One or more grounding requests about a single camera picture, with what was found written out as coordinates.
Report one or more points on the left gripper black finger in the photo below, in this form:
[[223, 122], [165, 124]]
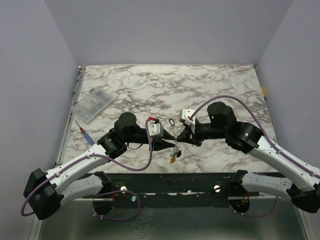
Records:
[[169, 145], [168, 136]]

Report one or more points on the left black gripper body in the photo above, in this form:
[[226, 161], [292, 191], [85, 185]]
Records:
[[156, 143]]

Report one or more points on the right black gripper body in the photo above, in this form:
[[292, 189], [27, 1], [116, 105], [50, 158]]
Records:
[[192, 133]]

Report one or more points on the silver key organiser with rings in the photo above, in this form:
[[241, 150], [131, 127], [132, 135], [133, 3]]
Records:
[[176, 130]]

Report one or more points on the black key tag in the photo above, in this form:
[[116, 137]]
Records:
[[171, 122]]

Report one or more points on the yellow key tag with key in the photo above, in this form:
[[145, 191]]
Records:
[[172, 160]]

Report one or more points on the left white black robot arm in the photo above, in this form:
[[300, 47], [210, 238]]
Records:
[[46, 191]]

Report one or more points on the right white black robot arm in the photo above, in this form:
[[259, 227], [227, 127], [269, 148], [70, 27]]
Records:
[[300, 182]]

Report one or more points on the blue red screwdriver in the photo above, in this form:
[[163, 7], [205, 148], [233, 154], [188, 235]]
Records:
[[85, 134]]

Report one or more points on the clear plastic screw box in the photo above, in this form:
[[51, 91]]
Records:
[[92, 104]]

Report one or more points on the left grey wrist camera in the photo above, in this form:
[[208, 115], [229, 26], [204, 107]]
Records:
[[155, 130]]

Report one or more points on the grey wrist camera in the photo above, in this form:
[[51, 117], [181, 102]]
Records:
[[155, 130], [185, 116]]

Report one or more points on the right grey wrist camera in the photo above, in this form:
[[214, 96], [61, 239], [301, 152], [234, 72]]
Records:
[[185, 116]]

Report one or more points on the black mounting base rail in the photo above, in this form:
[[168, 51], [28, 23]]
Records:
[[171, 190]]

